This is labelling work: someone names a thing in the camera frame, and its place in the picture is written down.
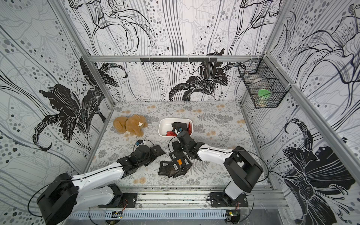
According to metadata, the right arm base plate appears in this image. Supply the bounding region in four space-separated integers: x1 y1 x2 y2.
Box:
206 192 248 208

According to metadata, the white perforated cable duct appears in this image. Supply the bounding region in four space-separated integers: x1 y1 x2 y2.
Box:
68 210 227 220

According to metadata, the black tea bag pile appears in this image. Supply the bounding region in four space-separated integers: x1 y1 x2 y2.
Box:
158 152 193 178

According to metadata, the black tea bag sachet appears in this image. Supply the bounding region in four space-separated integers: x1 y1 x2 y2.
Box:
172 122 188 133

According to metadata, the white plastic storage box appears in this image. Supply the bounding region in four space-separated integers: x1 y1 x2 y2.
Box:
158 118 193 138

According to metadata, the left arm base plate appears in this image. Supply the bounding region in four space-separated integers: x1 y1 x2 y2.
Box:
98 193 137 209

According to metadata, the aluminium corner frame post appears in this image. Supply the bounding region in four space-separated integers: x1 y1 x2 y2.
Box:
49 0 115 106

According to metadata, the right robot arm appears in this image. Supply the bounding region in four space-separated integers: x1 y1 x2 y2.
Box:
177 131 263 205

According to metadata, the black wire basket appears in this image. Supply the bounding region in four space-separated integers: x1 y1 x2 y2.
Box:
237 56 287 109

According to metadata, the brown plush dog toy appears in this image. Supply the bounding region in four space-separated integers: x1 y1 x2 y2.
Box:
113 114 148 137

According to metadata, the black bar on rail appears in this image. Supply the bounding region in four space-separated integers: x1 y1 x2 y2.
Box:
140 57 218 62

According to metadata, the green lid in basket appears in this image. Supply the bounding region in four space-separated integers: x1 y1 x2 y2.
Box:
258 89 272 98

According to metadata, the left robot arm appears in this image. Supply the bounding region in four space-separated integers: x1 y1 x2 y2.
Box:
37 144 164 225

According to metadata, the red foil tea bag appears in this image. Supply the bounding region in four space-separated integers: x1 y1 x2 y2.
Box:
166 131 177 137

